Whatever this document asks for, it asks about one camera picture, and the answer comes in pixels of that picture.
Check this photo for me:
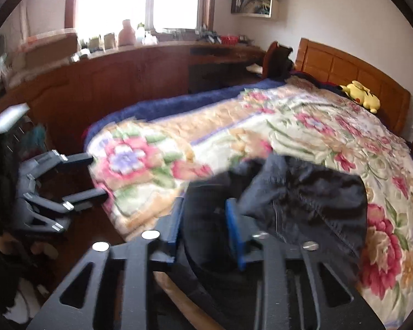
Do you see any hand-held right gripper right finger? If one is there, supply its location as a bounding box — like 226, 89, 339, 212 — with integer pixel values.
225, 197, 388, 330

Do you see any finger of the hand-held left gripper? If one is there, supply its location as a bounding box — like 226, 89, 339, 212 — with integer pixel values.
21, 188, 107, 233
19, 150, 94, 181

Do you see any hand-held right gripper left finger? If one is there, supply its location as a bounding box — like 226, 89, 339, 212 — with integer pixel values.
26, 197, 184, 330

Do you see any dark navy jacket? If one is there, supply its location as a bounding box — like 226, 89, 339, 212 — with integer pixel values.
181, 153, 369, 330

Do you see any floral blanket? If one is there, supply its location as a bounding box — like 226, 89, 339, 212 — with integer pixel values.
84, 76, 413, 317

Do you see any navy blue bed sheet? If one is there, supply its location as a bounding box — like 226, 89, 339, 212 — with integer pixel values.
83, 77, 290, 138

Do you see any cardboard box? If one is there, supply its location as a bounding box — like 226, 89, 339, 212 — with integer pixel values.
17, 29, 80, 66

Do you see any pink bottle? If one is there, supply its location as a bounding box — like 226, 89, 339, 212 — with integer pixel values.
118, 20, 136, 47

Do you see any bright window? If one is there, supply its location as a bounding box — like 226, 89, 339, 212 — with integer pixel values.
67, 0, 216, 37

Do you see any wooden desk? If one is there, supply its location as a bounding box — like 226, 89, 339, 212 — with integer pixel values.
188, 41, 267, 93

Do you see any wooden chair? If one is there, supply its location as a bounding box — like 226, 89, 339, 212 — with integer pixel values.
262, 41, 295, 79

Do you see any yellow plush toy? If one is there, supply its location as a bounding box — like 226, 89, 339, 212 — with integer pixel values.
339, 80, 381, 114

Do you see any wooden bed headboard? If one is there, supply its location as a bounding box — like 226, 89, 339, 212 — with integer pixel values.
294, 38, 412, 134

